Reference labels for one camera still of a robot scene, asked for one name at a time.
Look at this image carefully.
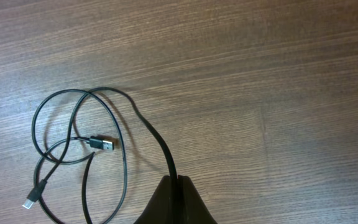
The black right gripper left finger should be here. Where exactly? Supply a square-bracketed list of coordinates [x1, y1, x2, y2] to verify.
[134, 175, 173, 224]

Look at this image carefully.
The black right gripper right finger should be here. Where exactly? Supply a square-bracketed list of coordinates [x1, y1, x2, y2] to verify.
[178, 175, 217, 224]

